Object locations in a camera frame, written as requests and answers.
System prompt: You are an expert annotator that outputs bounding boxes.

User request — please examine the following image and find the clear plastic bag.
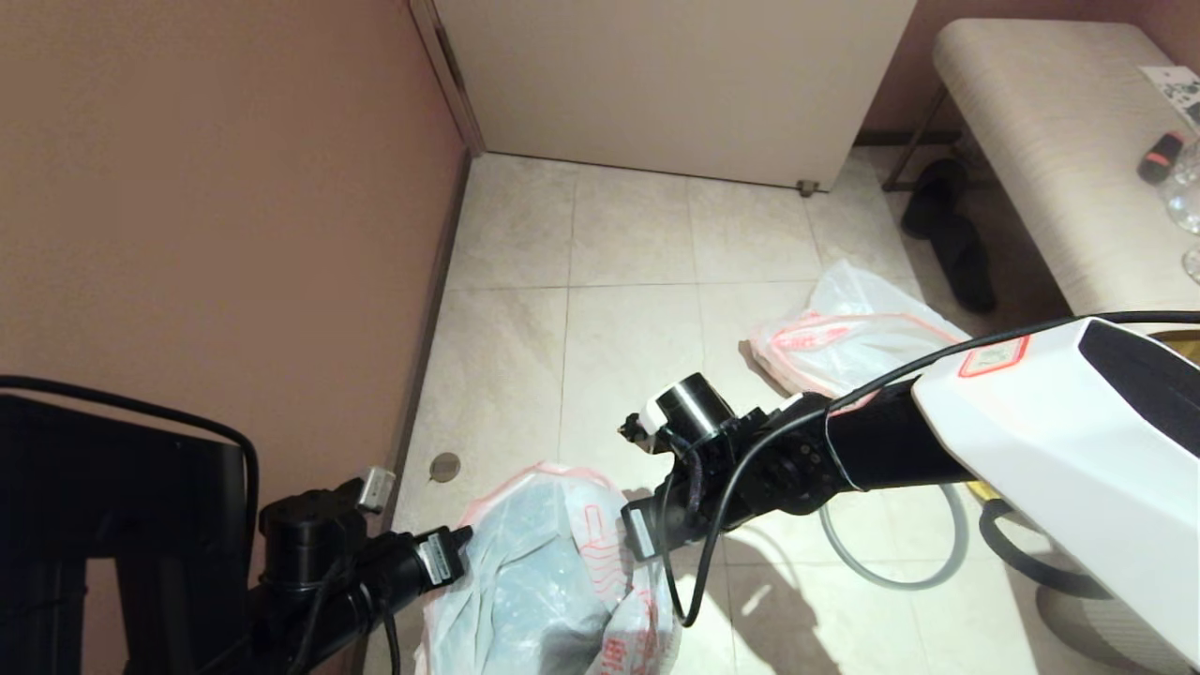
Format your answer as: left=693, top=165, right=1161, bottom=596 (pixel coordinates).
left=750, top=259, right=971, bottom=399

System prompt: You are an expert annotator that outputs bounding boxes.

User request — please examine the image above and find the gray bin rim ring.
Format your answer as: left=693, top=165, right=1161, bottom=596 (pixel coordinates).
left=820, top=483, right=969, bottom=591

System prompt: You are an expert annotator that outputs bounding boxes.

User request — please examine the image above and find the yellow fabric bag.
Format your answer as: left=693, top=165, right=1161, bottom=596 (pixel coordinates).
left=970, top=330, right=1200, bottom=500

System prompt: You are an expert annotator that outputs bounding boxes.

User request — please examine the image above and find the black slipper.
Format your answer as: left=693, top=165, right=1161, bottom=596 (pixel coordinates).
left=900, top=157, right=967, bottom=239
left=936, top=216, right=997, bottom=314

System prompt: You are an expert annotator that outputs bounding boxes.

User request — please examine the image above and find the grey ribbed cushion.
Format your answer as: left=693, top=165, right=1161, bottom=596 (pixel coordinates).
left=1036, top=581, right=1173, bottom=672

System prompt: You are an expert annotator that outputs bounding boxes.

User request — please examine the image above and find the white door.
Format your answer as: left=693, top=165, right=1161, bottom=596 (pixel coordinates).
left=431, top=0, right=918, bottom=191

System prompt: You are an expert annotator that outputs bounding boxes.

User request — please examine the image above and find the thin metal bench leg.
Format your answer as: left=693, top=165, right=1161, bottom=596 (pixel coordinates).
left=881, top=86, right=948, bottom=192

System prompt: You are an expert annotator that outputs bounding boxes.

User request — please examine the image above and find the beige wood grain bench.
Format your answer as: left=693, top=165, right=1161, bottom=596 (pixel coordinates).
left=933, top=17, right=1200, bottom=329

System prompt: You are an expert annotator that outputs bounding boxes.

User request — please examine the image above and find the small black red object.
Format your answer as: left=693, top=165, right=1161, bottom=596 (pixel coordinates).
left=1137, top=131, right=1184, bottom=185

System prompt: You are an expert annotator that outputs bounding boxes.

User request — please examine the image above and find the white blue printed card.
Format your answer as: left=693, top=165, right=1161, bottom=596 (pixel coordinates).
left=1139, top=63, right=1200, bottom=125

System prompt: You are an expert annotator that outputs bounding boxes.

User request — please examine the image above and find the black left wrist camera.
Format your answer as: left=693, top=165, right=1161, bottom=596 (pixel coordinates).
left=415, top=525, right=467, bottom=592

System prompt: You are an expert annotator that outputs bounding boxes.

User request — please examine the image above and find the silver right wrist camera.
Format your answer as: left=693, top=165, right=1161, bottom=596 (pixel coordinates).
left=622, top=502, right=663, bottom=562

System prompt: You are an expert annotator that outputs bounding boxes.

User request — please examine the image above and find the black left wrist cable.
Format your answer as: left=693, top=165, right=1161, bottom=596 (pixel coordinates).
left=375, top=581, right=404, bottom=675

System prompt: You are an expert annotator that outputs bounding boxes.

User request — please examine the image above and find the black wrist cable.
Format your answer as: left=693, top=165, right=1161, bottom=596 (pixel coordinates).
left=375, top=581, right=404, bottom=675
left=656, top=311, right=1200, bottom=627

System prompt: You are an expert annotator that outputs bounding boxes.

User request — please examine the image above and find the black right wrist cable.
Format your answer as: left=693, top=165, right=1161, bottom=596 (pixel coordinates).
left=656, top=311, right=1200, bottom=627

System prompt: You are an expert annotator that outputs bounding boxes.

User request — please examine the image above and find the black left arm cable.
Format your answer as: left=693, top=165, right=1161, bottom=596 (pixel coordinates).
left=0, top=375, right=261, bottom=563

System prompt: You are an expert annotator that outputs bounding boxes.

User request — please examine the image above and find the black right elbow cable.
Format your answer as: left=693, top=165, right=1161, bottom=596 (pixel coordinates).
left=980, top=497, right=1112, bottom=601

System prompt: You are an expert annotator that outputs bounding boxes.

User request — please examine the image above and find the white door frame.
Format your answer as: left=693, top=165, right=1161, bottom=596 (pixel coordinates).
left=406, top=0, right=488, bottom=158

